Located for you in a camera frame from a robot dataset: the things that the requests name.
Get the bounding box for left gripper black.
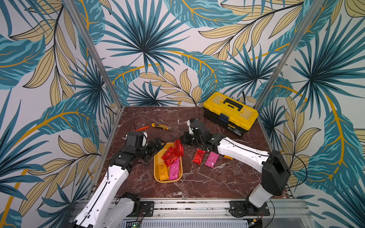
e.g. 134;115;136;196
137;136;167;162

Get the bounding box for red tea bag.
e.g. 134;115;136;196
192;149;205;165
174;139;184;157
161;147;178;167

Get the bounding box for yellow plastic storage box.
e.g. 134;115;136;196
153;142;183;183

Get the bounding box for pink tea bag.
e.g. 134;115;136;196
205;152;219;168
169;158;180;181

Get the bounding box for small orange tea bag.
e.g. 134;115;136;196
157;162;169;181

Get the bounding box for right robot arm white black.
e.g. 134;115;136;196
182;118;291;210

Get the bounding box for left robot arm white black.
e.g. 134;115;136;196
72;131;167;228

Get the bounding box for yellow black utility knife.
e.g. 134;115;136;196
151;123;172;130

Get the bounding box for yellow black toolbox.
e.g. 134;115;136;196
203;92;259;137

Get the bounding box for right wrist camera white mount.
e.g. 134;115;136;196
186;118;195;135

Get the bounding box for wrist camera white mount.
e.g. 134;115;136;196
142;132;147;147
186;118;195;135

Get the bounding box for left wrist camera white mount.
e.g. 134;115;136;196
142;132;147;147

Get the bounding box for orange handled pliers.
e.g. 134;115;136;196
122;126;149;140

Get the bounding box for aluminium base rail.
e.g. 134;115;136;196
99;198;315;228

